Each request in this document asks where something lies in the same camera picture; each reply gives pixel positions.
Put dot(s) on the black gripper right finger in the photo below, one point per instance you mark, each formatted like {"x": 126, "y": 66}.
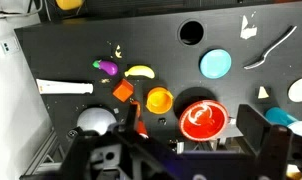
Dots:
{"x": 252, "y": 124}

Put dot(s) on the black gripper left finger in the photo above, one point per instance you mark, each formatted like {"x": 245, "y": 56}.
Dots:
{"x": 131, "y": 118}

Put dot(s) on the grey metal spoon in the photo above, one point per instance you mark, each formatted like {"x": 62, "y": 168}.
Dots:
{"x": 271, "y": 49}

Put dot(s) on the blue plate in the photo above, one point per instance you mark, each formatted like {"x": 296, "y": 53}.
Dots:
{"x": 215, "y": 63}

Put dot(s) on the orange toy bottle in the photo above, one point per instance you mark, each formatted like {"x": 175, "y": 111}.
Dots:
{"x": 141, "y": 127}

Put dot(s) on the teal cup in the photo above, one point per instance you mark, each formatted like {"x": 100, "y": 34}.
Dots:
{"x": 279, "y": 116}

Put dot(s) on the orange cube block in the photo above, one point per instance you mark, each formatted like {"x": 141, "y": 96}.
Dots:
{"x": 123, "y": 90}

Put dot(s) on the cream cheese wedge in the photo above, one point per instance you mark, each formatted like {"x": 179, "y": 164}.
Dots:
{"x": 263, "y": 93}

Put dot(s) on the orange cup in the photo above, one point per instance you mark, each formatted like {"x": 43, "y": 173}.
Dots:
{"x": 159, "y": 100}

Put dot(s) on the yellow toy banana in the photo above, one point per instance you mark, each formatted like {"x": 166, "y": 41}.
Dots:
{"x": 141, "y": 71}

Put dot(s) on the red bowl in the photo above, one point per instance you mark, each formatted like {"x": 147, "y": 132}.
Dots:
{"x": 204, "y": 121}

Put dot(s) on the purple toy eggplant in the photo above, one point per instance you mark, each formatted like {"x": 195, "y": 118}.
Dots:
{"x": 108, "y": 67}

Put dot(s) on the cream round disc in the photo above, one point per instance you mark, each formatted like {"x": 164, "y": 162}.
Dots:
{"x": 301, "y": 90}

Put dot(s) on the small cream paper scrap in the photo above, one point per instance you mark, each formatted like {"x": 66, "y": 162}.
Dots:
{"x": 118, "y": 52}

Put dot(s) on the white tube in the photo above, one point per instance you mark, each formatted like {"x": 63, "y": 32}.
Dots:
{"x": 64, "y": 87}

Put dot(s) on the large white paper scrap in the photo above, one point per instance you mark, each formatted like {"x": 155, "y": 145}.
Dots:
{"x": 247, "y": 31}

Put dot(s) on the yellow round object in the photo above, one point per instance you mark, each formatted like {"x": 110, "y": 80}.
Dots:
{"x": 69, "y": 3}

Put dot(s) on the white wall outlet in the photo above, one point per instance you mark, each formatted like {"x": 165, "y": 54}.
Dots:
{"x": 8, "y": 45}

